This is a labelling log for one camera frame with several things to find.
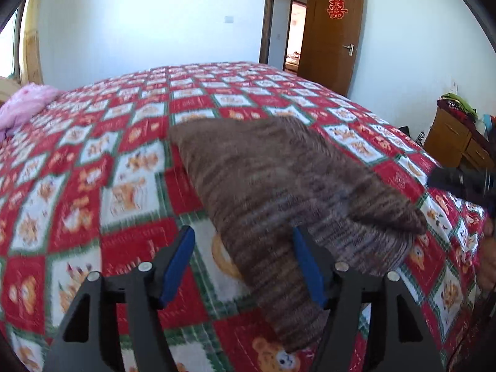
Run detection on brown knitted sweater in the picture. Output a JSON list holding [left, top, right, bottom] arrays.
[[169, 117, 427, 353]]

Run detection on clothes on dresser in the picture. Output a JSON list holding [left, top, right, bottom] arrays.
[[437, 92, 495, 140]]

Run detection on dark clothes pile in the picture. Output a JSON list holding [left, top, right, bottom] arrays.
[[398, 126, 425, 147]]

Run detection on person's right hand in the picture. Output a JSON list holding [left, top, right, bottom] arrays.
[[477, 218, 496, 291]]

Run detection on wooden dresser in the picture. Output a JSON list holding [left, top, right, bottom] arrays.
[[424, 108, 495, 170]]

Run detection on red patchwork bedspread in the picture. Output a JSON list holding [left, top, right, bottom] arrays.
[[1, 62, 485, 371]]

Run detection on brown wooden door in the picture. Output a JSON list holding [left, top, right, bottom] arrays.
[[298, 0, 365, 96]]

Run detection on red double happiness sticker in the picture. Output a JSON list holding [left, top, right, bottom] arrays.
[[326, 0, 349, 20]]

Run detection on pink pillow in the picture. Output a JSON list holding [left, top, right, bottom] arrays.
[[0, 83, 63, 141]]

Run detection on yellow right curtain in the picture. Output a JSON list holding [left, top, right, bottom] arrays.
[[19, 0, 43, 85]]

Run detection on window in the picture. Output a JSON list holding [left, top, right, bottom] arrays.
[[0, 2, 24, 82]]

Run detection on silver door handle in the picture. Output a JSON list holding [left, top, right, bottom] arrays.
[[343, 44, 355, 56]]

